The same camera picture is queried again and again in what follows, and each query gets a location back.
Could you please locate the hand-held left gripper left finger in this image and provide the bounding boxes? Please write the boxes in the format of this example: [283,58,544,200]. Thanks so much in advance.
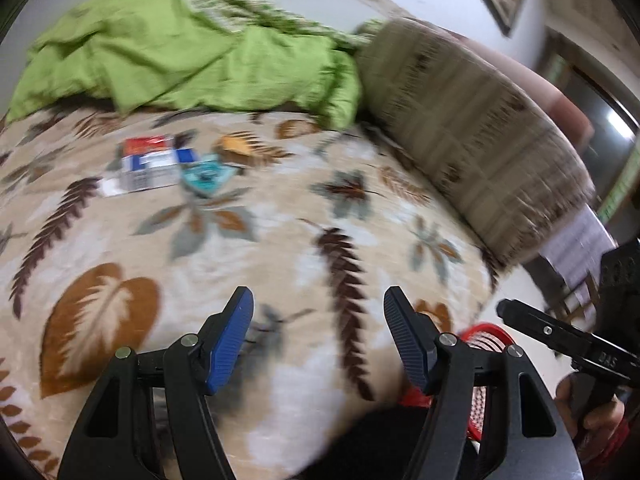
[57,286,256,480]

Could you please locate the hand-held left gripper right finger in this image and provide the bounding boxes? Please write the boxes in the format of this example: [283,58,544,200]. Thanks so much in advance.
[382,286,583,480]

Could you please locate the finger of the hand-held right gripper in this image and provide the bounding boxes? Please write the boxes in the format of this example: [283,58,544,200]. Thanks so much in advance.
[497,299,598,361]

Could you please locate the red plastic basket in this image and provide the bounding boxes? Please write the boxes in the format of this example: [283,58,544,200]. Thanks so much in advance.
[397,324,516,443]

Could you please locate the person's right hand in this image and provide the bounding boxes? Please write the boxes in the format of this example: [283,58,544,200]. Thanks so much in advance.
[555,375,631,461]

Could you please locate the leaf patterned blanket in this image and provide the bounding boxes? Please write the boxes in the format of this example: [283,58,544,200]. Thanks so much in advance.
[0,107,501,480]

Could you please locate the light striped cloth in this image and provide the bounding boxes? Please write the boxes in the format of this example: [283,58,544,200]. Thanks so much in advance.
[542,207,618,288]

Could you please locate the teal packet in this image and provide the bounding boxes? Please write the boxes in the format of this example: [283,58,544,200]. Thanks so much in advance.
[179,159,240,197]

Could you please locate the white medicine box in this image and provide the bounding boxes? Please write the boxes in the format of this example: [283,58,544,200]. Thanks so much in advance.
[120,149,198,193]

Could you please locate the brown striped pillow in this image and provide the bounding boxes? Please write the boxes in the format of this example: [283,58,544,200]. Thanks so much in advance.
[355,17,598,266]

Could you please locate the dark framed door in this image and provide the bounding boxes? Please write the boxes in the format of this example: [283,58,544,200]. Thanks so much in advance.
[540,25,640,221]

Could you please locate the green quilt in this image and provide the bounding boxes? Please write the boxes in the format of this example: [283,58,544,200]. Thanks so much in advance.
[7,0,363,131]

